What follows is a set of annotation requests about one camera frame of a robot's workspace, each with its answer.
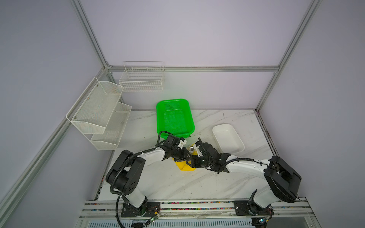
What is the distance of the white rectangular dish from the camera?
971mm

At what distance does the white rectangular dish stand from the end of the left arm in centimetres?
28

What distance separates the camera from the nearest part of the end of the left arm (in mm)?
721
